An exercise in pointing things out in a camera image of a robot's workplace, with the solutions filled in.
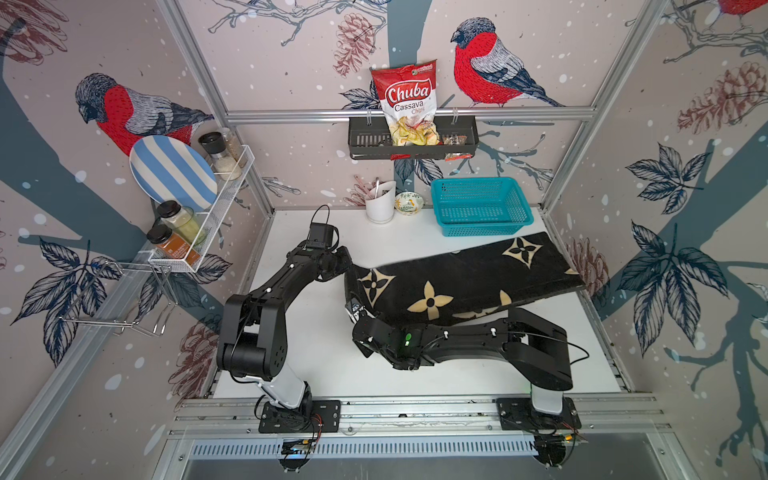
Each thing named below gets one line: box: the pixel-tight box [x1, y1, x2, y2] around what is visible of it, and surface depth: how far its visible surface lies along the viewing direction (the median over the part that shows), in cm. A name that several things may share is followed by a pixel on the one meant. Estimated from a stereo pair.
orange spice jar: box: [146, 225, 202, 266], surface depth 63 cm
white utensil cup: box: [365, 180, 397, 224], surface depth 113 cm
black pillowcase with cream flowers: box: [345, 231, 587, 327], surface depth 98 cm
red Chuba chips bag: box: [369, 59, 440, 147], surface depth 83 cm
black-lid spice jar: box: [198, 132, 242, 181], surface depth 83 cm
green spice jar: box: [157, 200, 206, 245], surface depth 67 cm
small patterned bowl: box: [394, 191, 425, 216], surface depth 124 cm
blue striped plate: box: [129, 135, 219, 212], surface depth 73 cm
